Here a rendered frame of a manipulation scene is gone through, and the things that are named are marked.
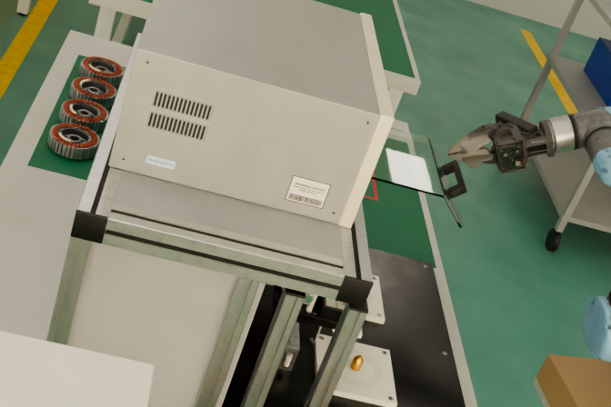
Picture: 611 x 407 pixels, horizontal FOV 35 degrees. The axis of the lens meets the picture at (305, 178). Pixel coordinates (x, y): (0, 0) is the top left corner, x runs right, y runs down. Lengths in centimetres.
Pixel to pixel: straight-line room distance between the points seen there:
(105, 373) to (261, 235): 51
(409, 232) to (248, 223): 95
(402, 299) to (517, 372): 142
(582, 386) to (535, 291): 194
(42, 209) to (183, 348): 62
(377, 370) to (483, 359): 160
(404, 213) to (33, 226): 93
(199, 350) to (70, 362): 54
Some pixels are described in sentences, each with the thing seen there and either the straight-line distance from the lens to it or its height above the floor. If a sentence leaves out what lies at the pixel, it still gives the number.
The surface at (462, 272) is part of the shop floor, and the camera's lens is 383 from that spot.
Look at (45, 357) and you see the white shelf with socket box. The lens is 103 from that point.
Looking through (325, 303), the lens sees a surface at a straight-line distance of 172.
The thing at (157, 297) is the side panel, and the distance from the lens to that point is 149.
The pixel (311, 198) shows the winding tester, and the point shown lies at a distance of 153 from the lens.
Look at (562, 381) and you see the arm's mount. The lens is 202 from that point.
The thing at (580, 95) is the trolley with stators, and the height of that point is 55.
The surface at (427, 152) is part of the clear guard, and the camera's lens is 203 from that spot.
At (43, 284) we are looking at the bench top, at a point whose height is 75.
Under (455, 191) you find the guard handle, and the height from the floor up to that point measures 105.
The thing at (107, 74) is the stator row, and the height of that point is 79.
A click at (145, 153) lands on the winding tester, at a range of 150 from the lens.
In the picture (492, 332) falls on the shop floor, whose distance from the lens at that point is 358.
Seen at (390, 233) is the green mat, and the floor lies 75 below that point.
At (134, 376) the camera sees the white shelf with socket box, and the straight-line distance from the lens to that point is 103.
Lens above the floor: 189
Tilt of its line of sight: 28 degrees down
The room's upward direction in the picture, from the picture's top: 20 degrees clockwise
